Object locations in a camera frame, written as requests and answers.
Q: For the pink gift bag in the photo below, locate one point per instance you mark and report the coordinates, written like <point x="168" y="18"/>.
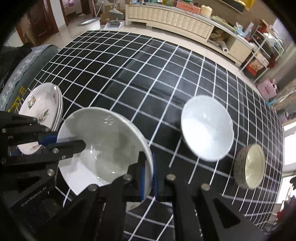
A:
<point x="267" y="89"/>

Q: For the white plastic bucket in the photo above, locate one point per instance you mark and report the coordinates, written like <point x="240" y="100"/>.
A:
<point x="91" y="24"/>

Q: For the white paper roll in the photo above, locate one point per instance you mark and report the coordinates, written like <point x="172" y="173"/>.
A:
<point x="223" y="46"/>

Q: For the white bowl red emblem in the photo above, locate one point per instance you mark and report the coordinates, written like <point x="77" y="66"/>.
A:
<point x="207" y="128"/>

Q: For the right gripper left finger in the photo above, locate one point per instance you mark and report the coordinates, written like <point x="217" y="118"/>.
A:
<point x="98" y="213"/>

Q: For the cream tv cabinet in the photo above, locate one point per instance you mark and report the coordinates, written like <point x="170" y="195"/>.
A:
<point x="195" y="27"/>

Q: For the white metal shelf rack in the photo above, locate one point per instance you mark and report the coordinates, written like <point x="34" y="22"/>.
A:
<point x="267" y="49"/>

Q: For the floral patterned cream bowl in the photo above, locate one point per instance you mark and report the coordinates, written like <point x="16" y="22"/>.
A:
<point x="249" y="167"/>

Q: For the grey sofa with lace cover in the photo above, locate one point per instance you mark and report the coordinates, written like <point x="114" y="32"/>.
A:
<point x="16" y="86"/>

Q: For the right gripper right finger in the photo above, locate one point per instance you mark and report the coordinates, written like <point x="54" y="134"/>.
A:
<point x="200" y="213"/>

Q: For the teddy bear print plate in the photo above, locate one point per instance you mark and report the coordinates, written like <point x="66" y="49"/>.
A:
<point x="44" y="103"/>

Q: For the brown wooden door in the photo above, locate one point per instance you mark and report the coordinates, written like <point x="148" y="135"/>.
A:
<point x="37" y="24"/>

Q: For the pink storage box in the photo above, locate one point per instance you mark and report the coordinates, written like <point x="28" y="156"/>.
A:
<point x="188" y="7"/>

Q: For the black white grid tablecloth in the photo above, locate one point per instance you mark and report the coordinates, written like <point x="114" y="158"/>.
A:
<point x="148" y="80"/>

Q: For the large white bowl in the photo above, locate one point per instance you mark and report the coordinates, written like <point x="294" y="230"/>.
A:
<point x="112" y="144"/>

